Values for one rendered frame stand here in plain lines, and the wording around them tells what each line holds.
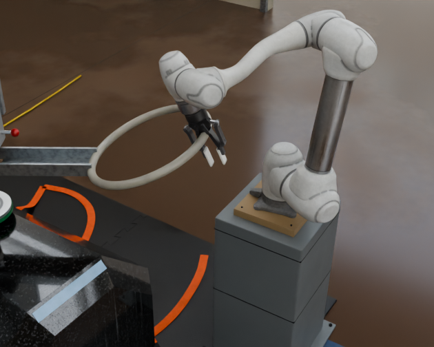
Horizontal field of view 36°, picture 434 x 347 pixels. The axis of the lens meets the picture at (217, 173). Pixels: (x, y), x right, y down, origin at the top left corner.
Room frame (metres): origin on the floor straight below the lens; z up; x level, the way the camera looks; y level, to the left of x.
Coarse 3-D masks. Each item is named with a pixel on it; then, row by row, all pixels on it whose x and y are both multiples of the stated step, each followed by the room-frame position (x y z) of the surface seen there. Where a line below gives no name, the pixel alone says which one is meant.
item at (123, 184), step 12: (168, 108) 2.28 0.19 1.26; (132, 120) 2.27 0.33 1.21; (144, 120) 2.28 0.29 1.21; (120, 132) 2.23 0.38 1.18; (204, 132) 1.99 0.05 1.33; (108, 144) 2.18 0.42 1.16; (96, 156) 2.10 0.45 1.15; (180, 156) 1.88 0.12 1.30; (192, 156) 1.90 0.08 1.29; (168, 168) 1.85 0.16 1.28; (96, 180) 1.91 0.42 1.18; (132, 180) 1.83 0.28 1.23; (144, 180) 1.82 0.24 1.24
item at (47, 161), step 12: (0, 156) 2.13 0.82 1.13; (12, 156) 2.13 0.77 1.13; (24, 156) 2.13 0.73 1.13; (36, 156) 2.13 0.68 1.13; (48, 156) 2.12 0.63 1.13; (60, 156) 2.12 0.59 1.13; (72, 156) 2.12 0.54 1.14; (84, 156) 2.12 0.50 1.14; (0, 168) 2.02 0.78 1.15; (12, 168) 2.02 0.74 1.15; (24, 168) 2.02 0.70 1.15; (36, 168) 2.02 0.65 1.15; (48, 168) 2.01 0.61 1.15; (60, 168) 2.01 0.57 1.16; (72, 168) 2.01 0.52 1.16; (84, 168) 2.01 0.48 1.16
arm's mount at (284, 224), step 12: (240, 204) 2.24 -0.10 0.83; (252, 204) 2.24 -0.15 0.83; (240, 216) 2.20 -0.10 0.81; (252, 216) 2.17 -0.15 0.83; (264, 216) 2.17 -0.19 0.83; (276, 216) 2.17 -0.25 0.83; (300, 216) 2.17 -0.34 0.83; (276, 228) 2.12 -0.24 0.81; (288, 228) 2.09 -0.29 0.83; (300, 228) 2.13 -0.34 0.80
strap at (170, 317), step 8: (40, 192) 3.42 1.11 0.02; (64, 192) 3.42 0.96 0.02; (72, 192) 3.42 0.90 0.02; (32, 200) 3.33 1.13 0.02; (80, 200) 3.34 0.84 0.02; (88, 208) 3.26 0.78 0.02; (88, 216) 3.18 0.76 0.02; (88, 224) 3.10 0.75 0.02; (88, 232) 3.03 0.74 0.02; (88, 240) 2.96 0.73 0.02; (200, 256) 2.84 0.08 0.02; (200, 264) 2.77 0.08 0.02; (200, 272) 2.71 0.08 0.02; (192, 280) 2.65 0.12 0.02; (200, 280) 2.65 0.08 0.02; (192, 288) 2.58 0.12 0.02; (184, 296) 2.53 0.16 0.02; (176, 304) 2.47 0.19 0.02; (184, 304) 2.47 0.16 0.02; (176, 312) 2.41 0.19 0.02; (168, 320) 2.36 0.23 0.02; (160, 328) 2.30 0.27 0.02
